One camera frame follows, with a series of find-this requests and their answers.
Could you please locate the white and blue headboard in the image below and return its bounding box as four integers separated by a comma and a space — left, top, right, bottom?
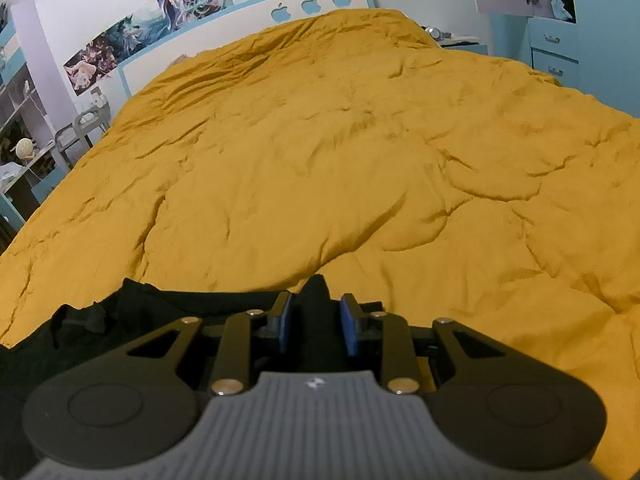
117, 0, 379, 104

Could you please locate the white and blue bookshelf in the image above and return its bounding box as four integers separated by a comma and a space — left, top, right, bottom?
0, 0, 57, 171

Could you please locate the light blue nightstand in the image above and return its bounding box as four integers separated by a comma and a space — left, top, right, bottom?
424, 30, 489, 57

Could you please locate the black long-sleeve sweater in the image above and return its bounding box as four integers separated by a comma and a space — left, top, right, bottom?
0, 274, 387, 480

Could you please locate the mustard yellow quilt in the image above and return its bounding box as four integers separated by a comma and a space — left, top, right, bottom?
0, 7, 640, 480

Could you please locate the white and blue desk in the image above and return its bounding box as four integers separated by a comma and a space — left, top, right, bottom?
0, 142, 69, 233

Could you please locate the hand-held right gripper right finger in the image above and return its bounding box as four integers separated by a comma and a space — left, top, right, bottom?
340, 292, 507, 396

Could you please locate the grey utility cart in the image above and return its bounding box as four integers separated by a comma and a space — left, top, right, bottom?
54, 100, 111, 169

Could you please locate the white plastic bag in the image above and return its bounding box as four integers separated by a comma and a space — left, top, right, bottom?
0, 162, 22, 194

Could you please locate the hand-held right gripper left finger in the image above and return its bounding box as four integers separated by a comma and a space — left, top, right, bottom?
125, 291, 294, 396

